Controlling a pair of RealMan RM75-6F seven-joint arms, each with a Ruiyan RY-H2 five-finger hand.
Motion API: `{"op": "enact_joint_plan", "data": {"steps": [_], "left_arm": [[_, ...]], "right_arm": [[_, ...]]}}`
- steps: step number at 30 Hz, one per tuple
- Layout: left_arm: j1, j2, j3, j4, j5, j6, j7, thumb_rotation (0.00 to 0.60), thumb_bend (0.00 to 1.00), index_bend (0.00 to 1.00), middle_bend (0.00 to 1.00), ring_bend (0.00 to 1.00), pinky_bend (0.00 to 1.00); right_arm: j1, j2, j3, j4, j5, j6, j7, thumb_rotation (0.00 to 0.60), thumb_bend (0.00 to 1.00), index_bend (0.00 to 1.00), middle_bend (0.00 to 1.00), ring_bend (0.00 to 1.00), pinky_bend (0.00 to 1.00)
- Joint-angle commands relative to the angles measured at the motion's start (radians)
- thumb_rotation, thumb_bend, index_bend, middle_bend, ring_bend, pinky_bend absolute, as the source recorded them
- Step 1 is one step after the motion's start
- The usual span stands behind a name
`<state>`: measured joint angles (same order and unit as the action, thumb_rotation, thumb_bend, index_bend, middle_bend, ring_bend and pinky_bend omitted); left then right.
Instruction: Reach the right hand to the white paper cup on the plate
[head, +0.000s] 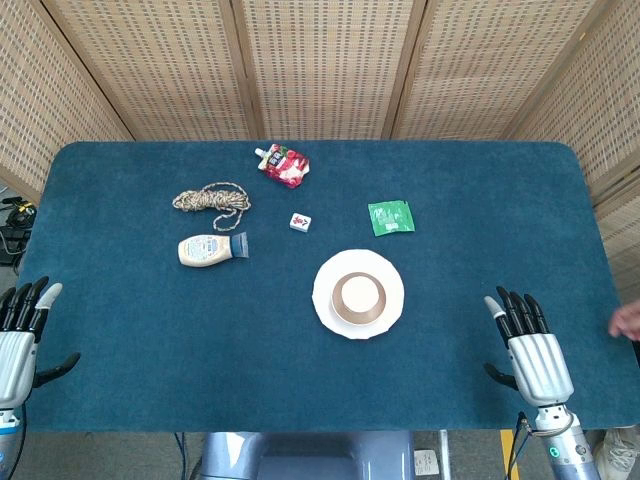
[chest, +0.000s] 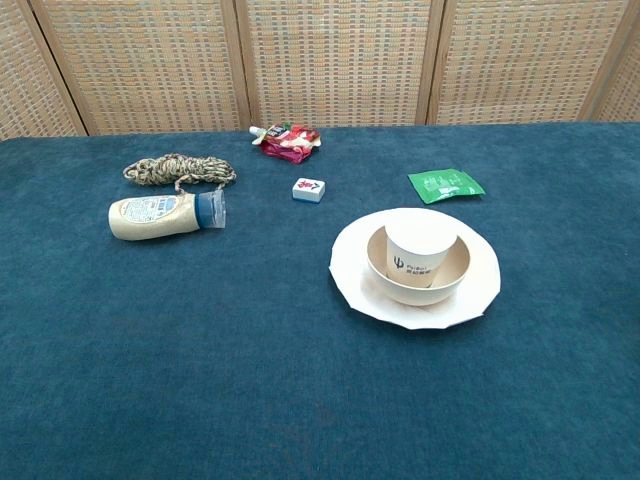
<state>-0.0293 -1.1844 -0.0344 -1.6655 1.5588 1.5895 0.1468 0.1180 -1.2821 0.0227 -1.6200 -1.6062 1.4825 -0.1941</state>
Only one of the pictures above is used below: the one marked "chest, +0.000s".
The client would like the red spouted drink pouch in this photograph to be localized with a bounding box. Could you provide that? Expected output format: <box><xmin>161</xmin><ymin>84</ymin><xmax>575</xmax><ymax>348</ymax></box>
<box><xmin>249</xmin><ymin>122</ymin><xmax>322</xmax><ymax>165</ymax></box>

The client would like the mayonnaise squeeze bottle blue cap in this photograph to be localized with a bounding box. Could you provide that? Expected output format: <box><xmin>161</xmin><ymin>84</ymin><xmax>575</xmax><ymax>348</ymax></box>
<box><xmin>107</xmin><ymin>190</ymin><xmax>227</xmax><ymax>242</ymax></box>

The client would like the white mahjong tile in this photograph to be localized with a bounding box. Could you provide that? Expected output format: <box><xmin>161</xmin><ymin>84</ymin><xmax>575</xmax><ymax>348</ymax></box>
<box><xmin>291</xmin><ymin>177</ymin><xmax>328</xmax><ymax>205</ymax></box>

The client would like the coiled braided rope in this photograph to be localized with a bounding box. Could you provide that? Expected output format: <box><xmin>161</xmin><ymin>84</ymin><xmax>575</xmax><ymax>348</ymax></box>
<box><xmin>122</xmin><ymin>152</ymin><xmax>237</xmax><ymax>195</ymax></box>

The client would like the white paper plate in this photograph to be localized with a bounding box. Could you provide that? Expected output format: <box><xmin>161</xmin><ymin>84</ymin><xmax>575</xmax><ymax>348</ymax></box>
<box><xmin>328</xmin><ymin>207</ymin><xmax>502</xmax><ymax>332</ymax></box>

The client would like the white paper cup with logo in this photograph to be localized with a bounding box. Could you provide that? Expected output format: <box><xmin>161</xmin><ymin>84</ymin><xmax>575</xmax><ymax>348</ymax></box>
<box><xmin>384</xmin><ymin>219</ymin><xmax>460</xmax><ymax>291</ymax></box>

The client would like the green tea sachet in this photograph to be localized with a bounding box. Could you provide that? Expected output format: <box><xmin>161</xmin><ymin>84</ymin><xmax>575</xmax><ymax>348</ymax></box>
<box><xmin>406</xmin><ymin>168</ymin><xmax>486</xmax><ymax>206</ymax></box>

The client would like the woven folding screen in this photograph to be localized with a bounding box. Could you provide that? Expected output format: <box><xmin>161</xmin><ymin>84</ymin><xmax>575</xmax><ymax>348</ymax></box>
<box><xmin>0</xmin><ymin>0</ymin><xmax>640</xmax><ymax>142</ymax></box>

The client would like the cream white bowl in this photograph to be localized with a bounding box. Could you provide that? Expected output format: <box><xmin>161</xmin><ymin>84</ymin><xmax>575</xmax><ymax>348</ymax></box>
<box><xmin>366</xmin><ymin>225</ymin><xmax>472</xmax><ymax>307</ymax></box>

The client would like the blue table cloth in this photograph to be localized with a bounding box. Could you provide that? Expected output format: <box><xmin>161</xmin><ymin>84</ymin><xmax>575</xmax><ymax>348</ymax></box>
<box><xmin>0</xmin><ymin>118</ymin><xmax>640</xmax><ymax>480</ymax></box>

